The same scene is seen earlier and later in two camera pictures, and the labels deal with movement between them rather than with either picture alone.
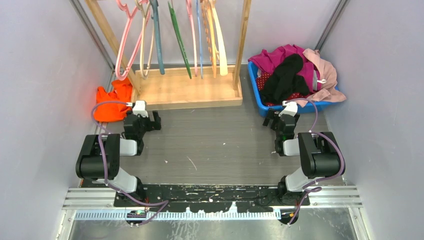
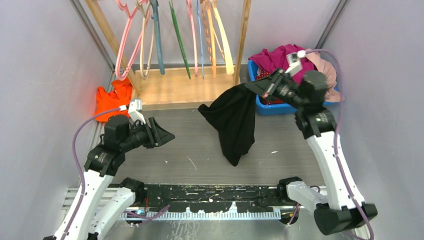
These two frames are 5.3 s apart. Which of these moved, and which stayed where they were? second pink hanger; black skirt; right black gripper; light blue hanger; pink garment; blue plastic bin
Moved: black skirt; right black gripper
Stayed: blue plastic bin; light blue hanger; pink garment; second pink hanger
